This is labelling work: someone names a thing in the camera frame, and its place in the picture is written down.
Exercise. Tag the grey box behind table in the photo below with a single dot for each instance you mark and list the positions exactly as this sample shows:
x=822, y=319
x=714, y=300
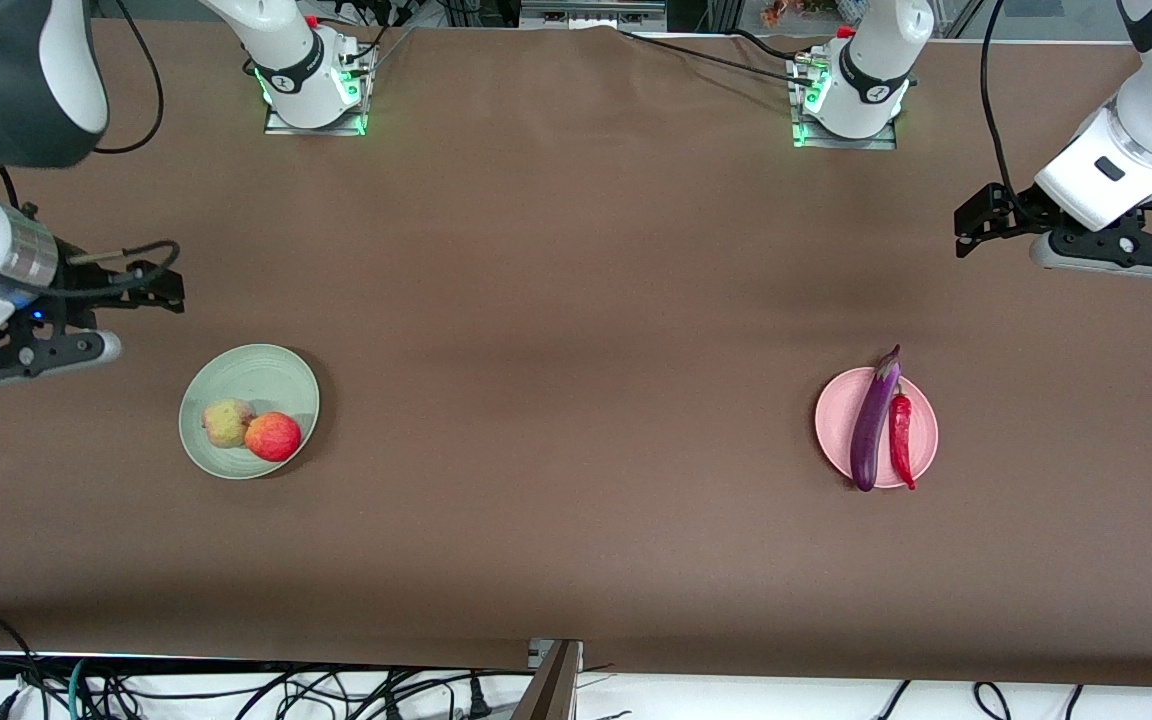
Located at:
x=591, y=12

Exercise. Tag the yellow-red peach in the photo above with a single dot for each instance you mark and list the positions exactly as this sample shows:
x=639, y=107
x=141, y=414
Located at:
x=224, y=425

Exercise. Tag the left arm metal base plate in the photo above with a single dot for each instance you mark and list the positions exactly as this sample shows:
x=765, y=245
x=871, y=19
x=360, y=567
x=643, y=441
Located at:
x=841, y=143

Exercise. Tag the purple eggplant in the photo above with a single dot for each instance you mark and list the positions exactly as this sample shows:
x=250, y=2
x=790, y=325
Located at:
x=874, y=430

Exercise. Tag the red pomegranate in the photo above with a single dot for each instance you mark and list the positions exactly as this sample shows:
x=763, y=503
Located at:
x=274, y=437

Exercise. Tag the brown table cover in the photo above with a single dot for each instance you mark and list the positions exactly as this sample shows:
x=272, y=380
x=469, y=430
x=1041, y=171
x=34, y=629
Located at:
x=496, y=540

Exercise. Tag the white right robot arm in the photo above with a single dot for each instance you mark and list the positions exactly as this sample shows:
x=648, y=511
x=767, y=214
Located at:
x=6, y=80

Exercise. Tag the light green plate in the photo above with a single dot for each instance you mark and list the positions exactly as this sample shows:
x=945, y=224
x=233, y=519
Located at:
x=251, y=375

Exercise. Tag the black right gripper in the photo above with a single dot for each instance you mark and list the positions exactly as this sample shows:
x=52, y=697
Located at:
x=86, y=285

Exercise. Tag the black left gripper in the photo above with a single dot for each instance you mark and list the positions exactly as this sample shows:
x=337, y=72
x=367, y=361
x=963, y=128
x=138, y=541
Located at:
x=1014, y=212

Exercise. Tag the red chili pepper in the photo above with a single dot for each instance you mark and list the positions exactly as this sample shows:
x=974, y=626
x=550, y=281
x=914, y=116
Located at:
x=902, y=440

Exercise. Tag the pink plate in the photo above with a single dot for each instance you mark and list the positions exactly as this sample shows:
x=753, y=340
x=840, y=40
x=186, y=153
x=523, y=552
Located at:
x=836, y=425

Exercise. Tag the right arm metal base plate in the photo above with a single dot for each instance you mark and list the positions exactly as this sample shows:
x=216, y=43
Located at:
x=316, y=128

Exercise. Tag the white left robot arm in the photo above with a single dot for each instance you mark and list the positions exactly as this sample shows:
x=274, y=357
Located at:
x=1116, y=170

